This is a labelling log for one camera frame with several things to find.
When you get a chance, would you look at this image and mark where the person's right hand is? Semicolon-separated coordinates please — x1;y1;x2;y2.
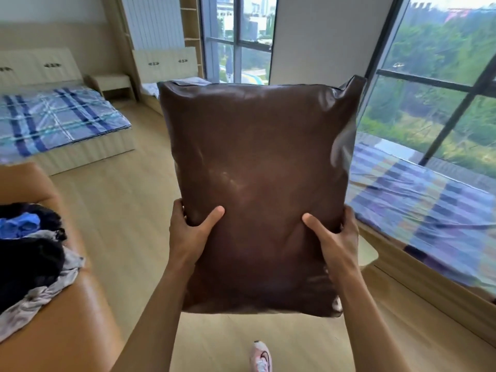
302;205;360;272

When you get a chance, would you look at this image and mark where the person's left hand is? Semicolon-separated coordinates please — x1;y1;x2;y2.
168;198;226;267

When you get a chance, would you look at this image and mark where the brown leather cushion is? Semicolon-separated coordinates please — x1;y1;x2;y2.
157;75;367;318

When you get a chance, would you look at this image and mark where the person's right forearm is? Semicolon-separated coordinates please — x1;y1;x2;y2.
327;263;412;372

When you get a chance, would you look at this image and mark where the person's left forearm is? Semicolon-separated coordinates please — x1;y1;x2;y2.
110;259;198;372

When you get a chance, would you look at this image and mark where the blue plaid mattress cover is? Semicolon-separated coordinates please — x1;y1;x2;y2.
346;132;496;295

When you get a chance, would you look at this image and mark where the wooden window seat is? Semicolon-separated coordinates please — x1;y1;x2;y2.
345;131;496;348

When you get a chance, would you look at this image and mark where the pink sneaker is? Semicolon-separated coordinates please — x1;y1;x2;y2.
249;341;273;372

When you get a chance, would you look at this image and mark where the blue plaid bed sheet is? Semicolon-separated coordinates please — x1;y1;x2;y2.
0;86;132;164
141;77;212;99

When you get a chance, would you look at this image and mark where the beige wooden bed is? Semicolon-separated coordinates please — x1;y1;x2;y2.
0;47;136;176
132;47;212;116

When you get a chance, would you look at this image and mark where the beige wooden nightstand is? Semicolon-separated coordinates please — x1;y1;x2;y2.
88;74;136;101

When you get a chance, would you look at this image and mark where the grey garment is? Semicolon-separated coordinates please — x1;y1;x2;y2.
0;230;85;342

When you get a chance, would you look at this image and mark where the orange leather sofa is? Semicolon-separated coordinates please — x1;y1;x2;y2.
0;162;125;372

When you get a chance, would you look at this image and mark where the large dark framed window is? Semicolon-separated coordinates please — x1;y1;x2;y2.
356;0;496;179

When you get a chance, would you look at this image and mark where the wooden shelf unit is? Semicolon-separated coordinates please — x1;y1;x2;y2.
179;0;205;79

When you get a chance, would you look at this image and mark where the black garment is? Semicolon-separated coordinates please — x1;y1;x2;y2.
0;202;67;314

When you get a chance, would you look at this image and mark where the blue garment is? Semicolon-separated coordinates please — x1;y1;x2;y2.
0;213;41;239

